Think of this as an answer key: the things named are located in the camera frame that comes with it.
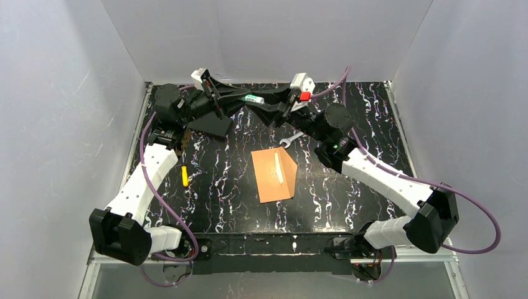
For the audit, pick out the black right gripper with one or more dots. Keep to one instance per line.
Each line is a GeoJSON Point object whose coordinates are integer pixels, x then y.
{"type": "Point", "coordinates": [292, 101]}

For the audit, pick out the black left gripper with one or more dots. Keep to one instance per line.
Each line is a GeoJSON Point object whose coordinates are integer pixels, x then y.
{"type": "Point", "coordinates": [213, 98]}

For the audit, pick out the green white glue stick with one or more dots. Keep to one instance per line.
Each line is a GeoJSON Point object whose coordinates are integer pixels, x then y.
{"type": "Point", "coordinates": [254, 99]}

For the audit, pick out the orange paper envelope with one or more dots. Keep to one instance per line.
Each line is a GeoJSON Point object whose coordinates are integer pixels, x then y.
{"type": "Point", "coordinates": [269, 188]}

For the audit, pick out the beige lined letter paper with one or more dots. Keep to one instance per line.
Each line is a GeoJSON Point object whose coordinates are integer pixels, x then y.
{"type": "Point", "coordinates": [278, 168]}

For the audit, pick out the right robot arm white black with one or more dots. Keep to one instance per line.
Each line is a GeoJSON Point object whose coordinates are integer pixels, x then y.
{"type": "Point", "coordinates": [431, 211]}

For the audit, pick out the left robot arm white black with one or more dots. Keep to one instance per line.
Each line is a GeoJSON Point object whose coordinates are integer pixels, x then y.
{"type": "Point", "coordinates": [118, 229]}

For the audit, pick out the silver open-end wrench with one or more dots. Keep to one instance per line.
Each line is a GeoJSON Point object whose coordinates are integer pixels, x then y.
{"type": "Point", "coordinates": [286, 142]}

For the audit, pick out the yellow marker pen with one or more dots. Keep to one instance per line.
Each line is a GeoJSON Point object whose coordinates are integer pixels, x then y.
{"type": "Point", "coordinates": [184, 176]}

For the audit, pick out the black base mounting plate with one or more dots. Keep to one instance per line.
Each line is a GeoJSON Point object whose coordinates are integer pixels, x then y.
{"type": "Point", "coordinates": [285, 252]}

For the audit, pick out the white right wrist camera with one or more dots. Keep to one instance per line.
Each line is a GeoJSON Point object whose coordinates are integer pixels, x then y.
{"type": "Point", "coordinates": [302, 85]}

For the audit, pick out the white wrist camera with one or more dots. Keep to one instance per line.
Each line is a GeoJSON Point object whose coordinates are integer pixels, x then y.
{"type": "Point", "coordinates": [302, 85]}
{"type": "Point", "coordinates": [198, 77]}

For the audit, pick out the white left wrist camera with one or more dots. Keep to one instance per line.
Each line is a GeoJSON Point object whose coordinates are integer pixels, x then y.
{"type": "Point", "coordinates": [198, 77]}

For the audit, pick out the aluminium front rail frame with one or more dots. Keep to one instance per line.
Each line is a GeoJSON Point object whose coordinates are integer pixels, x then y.
{"type": "Point", "coordinates": [411, 274]}

